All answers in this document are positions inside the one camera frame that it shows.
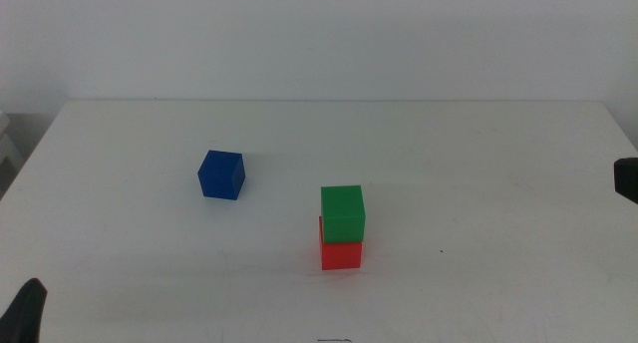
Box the blue cube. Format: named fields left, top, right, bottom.
left=196, top=149, right=247, bottom=201

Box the green cube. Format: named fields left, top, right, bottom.
left=320, top=184, right=367, bottom=244

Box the red cube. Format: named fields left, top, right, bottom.
left=318, top=215, right=364, bottom=271

